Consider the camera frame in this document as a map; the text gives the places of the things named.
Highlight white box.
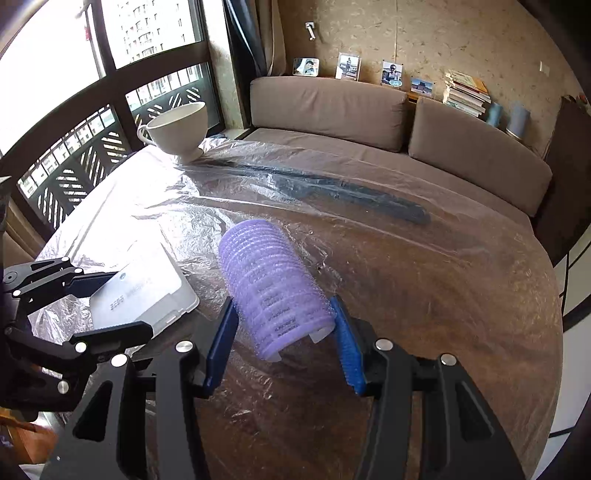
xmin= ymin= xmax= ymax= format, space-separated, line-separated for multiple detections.
xmin=89 ymin=246 xmax=199 ymax=336

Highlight purple cylindrical hair roller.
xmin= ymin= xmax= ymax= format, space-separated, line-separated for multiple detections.
xmin=218 ymin=219 xmax=335 ymax=362

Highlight folding shoji screen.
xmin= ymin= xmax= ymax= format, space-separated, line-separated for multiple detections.
xmin=533 ymin=230 xmax=590 ymax=479

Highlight clear plastic table cover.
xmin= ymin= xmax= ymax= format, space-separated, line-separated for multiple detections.
xmin=41 ymin=141 xmax=562 ymax=479

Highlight white teacup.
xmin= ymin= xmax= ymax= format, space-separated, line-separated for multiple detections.
xmin=136 ymin=102 xmax=208 ymax=164

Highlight dark wooden cabinet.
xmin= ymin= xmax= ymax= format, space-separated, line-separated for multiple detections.
xmin=533 ymin=96 xmax=590 ymax=265

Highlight black long comb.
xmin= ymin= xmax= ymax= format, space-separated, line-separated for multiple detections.
xmin=202 ymin=161 xmax=431 ymax=225

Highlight grey cylinder speaker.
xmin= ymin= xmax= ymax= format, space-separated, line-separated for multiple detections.
xmin=505 ymin=102 xmax=531 ymax=142

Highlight teal small cylinder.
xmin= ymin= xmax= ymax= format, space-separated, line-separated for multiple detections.
xmin=486 ymin=102 xmax=503 ymax=128

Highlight brown sofa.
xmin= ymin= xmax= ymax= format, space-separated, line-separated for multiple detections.
xmin=246 ymin=76 xmax=552 ymax=223

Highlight photo card leftmost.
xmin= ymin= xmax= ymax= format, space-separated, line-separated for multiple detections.
xmin=293 ymin=57 xmax=320 ymax=77

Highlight photo card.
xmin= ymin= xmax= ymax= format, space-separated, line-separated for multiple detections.
xmin=293 ymin=57 xmax=320 ymax=77
xmin=335 ymin=53 xmax=362 ymax=81
xmin=410 ymin=77 xmax=434 ymax=97
xmin=381 ymin=61 xmax=404 ymax=88

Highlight stack of books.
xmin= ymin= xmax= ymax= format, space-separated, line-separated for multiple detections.
xmin=443 ymin=70 xmax=491 ymax=118

